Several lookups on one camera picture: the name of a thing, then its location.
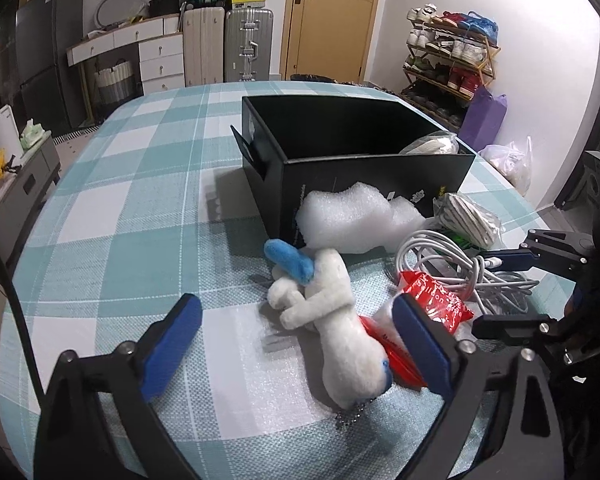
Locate wooden shoe rack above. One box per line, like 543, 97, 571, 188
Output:
400, 17, 502, 127

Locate white air purifier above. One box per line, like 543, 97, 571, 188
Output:
0, 105, 24, 166

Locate purple bag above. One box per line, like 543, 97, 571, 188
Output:
457, 85, 509, 153

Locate white cable bundle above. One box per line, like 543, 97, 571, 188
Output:
395, 230, 542, 317

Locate beige suitcase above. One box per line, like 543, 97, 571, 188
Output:
182, 6, 227, 87

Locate dark glass wardrobe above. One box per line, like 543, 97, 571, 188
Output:
0, 7, 23, 128

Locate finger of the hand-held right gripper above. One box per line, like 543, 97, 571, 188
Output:
484, 229, 598, 278
471, 311, 576, 346

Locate white desk with drawers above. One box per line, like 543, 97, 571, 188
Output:
66, 12, 186, 96

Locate grey low cabinet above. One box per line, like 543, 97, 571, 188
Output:
0, 132, 62, 271

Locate bagged white rope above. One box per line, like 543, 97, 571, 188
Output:
432, 192, 504, 250

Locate red plastic packet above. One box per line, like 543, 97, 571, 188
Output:
358, 270, 476, 391

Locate teal checked tablecloth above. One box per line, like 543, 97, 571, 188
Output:
0, 81, 581, 480

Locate clear bag of white cloth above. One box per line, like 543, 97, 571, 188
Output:
399, 131, 461, 156

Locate light green tissue pack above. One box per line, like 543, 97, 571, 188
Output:
20, 119, 49, 151

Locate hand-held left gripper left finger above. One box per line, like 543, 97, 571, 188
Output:
34, 294, 203, 480

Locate green packet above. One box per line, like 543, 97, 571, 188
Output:
447, 230, 481, 251

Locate silver suitcase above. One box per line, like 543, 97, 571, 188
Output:
224, 7, 274, 82

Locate oval white framed mirror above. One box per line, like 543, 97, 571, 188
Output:
96, 0, 158, 28

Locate white plastic bag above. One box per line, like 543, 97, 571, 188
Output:
480, 136, 534, 197

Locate woven laundry basket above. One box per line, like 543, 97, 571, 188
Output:
92, 60, 134, 107

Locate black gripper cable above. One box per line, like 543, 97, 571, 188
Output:
0, 230, 47, 397

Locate white blue plush toy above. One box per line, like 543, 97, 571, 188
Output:
264, 237, 394, 428

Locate group of shoes on floor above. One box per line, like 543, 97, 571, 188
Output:
337, 80, 397, 93

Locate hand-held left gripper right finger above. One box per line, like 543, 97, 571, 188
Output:
391, 292, 566, 480

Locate white foam wrap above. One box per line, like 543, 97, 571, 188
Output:
295, 183, 428, 254

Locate wooden door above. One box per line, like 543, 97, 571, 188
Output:
280, 0, 387, 83

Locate grey fridge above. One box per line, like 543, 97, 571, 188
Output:
15, 0, 87, 131

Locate black cardboard box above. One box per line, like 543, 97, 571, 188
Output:
230, 94, 477, 253

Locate rows of shoes on rack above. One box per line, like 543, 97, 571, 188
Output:
402, 4, 501, 128

